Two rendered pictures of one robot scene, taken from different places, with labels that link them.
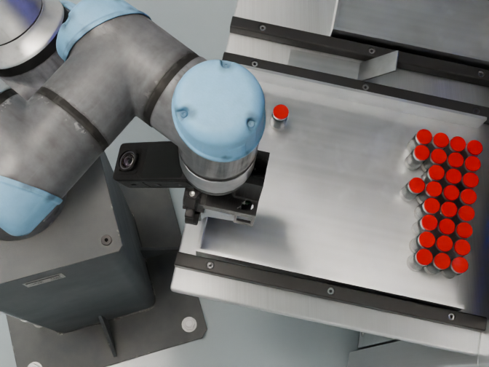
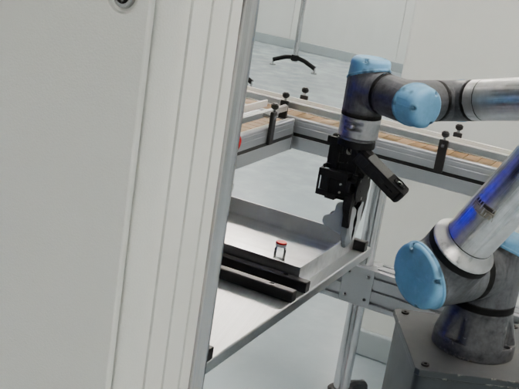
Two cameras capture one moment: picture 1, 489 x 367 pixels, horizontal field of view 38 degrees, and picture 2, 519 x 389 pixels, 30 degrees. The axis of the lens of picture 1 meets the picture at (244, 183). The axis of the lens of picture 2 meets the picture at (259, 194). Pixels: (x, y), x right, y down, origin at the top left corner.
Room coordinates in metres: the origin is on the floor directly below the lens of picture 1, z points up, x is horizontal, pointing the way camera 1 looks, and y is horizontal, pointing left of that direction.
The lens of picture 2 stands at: (1.90, 0.58, 1.52)
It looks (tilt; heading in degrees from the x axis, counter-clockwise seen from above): 17 degrees down; 203
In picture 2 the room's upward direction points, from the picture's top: 9 degrees clockwise
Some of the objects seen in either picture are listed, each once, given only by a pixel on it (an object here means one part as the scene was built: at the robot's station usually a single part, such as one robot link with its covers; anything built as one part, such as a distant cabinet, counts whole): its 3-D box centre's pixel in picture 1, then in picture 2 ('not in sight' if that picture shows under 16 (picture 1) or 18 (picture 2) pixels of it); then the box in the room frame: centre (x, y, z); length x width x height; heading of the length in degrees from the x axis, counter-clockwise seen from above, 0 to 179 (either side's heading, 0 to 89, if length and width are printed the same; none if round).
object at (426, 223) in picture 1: (428, 201); not in sight; (0.28, -0.24, 0.90); 0.18 x 0.02 x 0.05; 179
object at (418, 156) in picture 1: (417, 157); not in sight; (0.33, -0.22, 0.90); 0.02 x 0.02 x 0.05
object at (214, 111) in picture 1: (216, 120); (368, 87); (0.22, 0.03, 1.21); 0.09 x 0.08 x 0.11; 63
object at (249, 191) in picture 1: (223, 176); (347, 168); (0.22, 0.02, 1.05); 0.09 x 0.08 x 0.12; 89
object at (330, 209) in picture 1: (344, 185); (248, 232); (0.28, -0.13, 0.90); 0.34 x 0.26 x 0.04; 89
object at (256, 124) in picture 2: not in sight; (217, 135); (-0.26, -0.49, 0.92); 0.69 x 0.16 x 0.16; 179
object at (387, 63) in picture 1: (341, 60); not in sight; (0.45, -0.10, 0.91); 0.14 x 0.03 x 0.06; 90
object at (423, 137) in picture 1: (419, 142); not in sight; (0.36, -0.22, 0.90); 0.02 x 0.02 x 0.05
